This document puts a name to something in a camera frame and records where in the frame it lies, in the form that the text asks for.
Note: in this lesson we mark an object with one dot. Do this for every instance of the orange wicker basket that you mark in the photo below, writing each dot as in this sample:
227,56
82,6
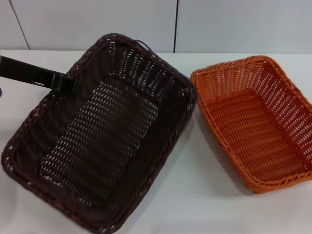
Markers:
253,131

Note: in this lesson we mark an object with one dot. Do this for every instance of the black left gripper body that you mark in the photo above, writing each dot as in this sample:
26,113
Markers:
24,70

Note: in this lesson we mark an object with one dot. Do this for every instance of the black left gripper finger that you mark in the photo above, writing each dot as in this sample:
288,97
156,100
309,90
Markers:
64,84

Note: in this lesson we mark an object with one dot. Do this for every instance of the dark brown wicker basket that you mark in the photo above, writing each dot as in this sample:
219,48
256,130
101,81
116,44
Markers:
109,136

